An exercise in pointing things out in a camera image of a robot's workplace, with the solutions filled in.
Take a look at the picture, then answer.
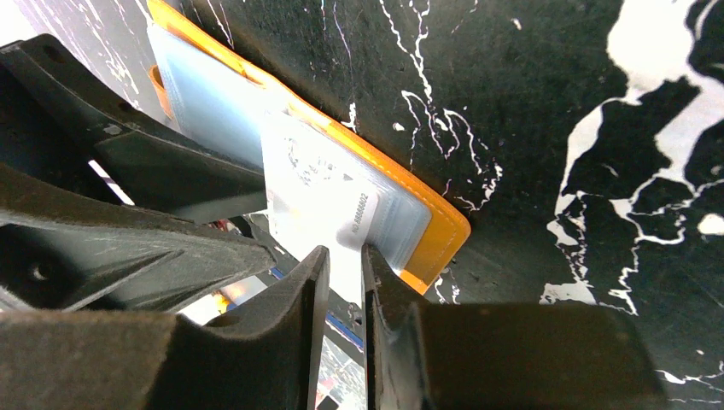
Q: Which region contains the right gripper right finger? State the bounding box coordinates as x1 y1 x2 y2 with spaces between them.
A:
361 244 669 409

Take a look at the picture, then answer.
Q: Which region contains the orange leather card holder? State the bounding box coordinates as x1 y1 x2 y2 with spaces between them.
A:
148 1 470 302

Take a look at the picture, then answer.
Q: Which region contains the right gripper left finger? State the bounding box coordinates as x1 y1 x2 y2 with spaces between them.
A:
1 246 330 409

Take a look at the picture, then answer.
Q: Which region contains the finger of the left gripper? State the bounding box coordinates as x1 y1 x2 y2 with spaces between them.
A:
1 34 266 224
1 166 276 312

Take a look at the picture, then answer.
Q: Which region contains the white numbered card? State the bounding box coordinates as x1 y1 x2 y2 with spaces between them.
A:
261 114 378 305

